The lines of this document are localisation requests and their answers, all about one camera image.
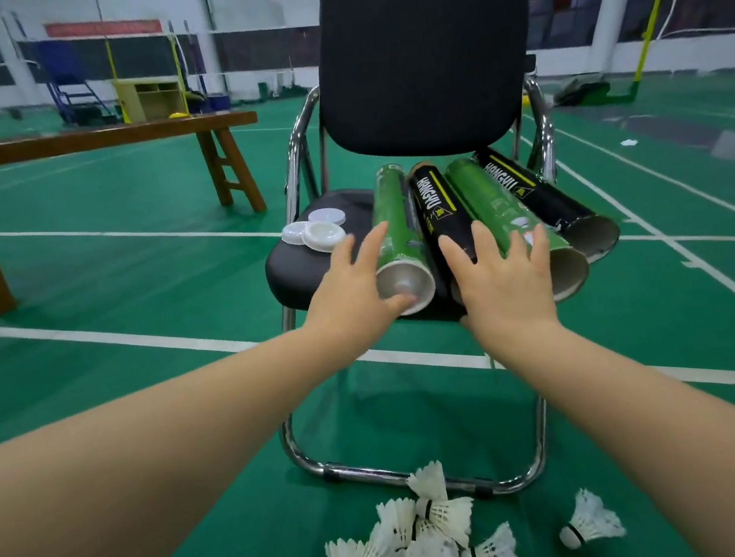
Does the white plastic tube lid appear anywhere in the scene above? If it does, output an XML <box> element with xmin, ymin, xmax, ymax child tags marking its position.
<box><xmin>280</xmin><ymin>220</ymin><xmax>311</xmax><ymax>248</ymax></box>
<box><xmin>300</xmin><ymin>218</ymin><xmax>349</xmax><ymax>257</ymax></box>
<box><xmin>307</xmin><ymin>205</ymin><xmax>348</xmax><ymax>229</ymax></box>

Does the single white feather shuttlecock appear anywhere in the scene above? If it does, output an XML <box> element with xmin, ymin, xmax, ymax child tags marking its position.
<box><xmin>554</xmin><ymin>484</ymin><xmax>629</xmax><ymax>553</ymax></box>

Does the yellow wooden cabinet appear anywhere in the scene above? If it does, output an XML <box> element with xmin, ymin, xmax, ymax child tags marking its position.
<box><xmin>112</xmin><ymin>71</ymin><xmax>191</xmax><ymax>126</ymax></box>

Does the black chrome-framed chair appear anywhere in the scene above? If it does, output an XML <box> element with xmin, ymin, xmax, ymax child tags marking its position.
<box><xmin>231</xmin><ymin>0</ymin><xmax>597</xmax><ymax>521</ymax></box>

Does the long red wall banner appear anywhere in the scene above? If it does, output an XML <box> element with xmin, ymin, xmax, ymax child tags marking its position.
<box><xmin>44</xmin><ymin>11</ymin><xmax>164</xmax><ymax>47</ymax></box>

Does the person's right forearm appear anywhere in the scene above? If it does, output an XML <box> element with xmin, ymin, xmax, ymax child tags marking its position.
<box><xmin>479</xmin><ymin>302</ymin><xmax>735</xmax><ymax>557</ymax></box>

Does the black shuttlecock tube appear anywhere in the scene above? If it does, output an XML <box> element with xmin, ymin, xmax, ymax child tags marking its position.
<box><xmin>472</xmin><ymin>132</ymin><xmax>624</xmax><ymax>276</ymax></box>
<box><xmin>406</xmin><ymin>156</ymin><xmax>485</xmax><ymax>312</ymax></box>

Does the person's left forearm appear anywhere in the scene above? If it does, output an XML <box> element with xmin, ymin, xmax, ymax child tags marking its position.
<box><xmin>0</xmin><ymin>316</ymin><xmax>382</xmax><ymax>557</ymax></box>

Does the blue umpire chair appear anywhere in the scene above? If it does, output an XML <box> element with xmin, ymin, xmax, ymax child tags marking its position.
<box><xmin>34</xmin><ymin>32</ymin><xmax>120</xmax><ymax>131</ymax></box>

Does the green shuttlecock tube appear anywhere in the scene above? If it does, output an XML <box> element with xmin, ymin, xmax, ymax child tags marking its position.
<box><xmin>363</xmin><ymin>160</ymin><xmax>440</xmax><ymax>319</ymax></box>
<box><xmin>443</xmin><ymin>144</ymin><xmax>594</xmax><ymax>313</ymax></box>

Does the brown wooden bench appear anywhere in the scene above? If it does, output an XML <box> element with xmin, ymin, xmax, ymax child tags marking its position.
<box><xmin>0</xmin><ymin>108</ymin><xmax>278</xmax><ymax>316</ymax></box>

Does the pile of white shuttlecocks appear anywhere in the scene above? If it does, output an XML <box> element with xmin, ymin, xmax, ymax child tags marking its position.
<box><xmin>255</xmin><ymin>451</ymin><xmax>525</xmax><ymax>557</ymax></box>

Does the yellow net post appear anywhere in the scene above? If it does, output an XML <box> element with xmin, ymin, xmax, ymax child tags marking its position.
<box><xmin>623</xmin><ymin>0</ymin><xmax>678</xmax><ymax>85</ymax></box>
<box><xmin>167</xmin><ymin>32</ymin><xmax>192</xmax><ymax>117</ymax></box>

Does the dark bag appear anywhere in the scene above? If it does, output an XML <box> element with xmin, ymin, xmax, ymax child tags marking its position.
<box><xmin>550</xmin><ymin>73</ymin><xmax>614</xmax><ymax>111</ymax></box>

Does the person's left hand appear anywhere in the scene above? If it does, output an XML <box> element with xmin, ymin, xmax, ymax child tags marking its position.
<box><xmin>293</xmin><ymin>219</ymin><xmax>425</xmax><ymax>370</ymax></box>

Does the badminton net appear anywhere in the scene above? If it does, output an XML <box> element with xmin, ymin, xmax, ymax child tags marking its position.
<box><xmin>650</xmin><ymin>0</ymin><xmax>735</xmax><ymax>46</ymax></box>

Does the person's right hand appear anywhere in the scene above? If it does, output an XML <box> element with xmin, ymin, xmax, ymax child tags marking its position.
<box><xmin>436</xmin><ymin>212</ymin><xmax>564</xmax><ymax>354</ymax></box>

